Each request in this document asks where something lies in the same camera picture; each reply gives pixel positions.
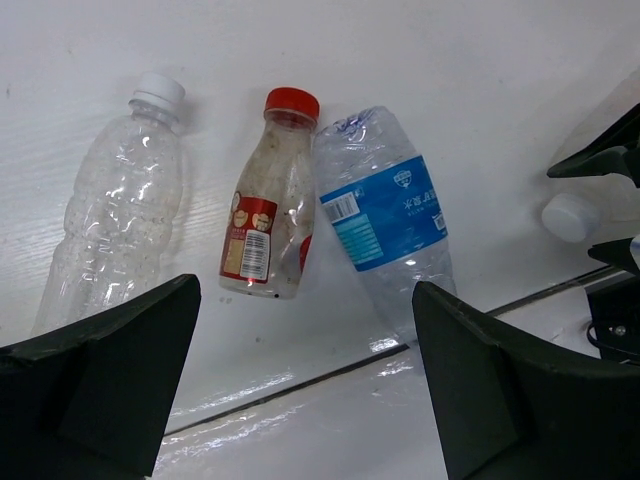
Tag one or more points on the blue label water bottle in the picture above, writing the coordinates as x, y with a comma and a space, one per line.
377, 193

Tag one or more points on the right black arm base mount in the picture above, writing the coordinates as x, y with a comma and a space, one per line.
614, 326

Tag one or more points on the clear bottle white cap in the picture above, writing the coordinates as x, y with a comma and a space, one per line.
119, 219

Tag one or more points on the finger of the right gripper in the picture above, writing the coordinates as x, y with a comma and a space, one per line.
615, 151
617, 254

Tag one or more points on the red cap bottle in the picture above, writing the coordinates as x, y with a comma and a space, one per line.
271, 218

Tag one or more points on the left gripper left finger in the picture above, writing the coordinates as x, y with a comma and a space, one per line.
91, 400

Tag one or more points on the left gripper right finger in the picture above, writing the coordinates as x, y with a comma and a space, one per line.
510, 405

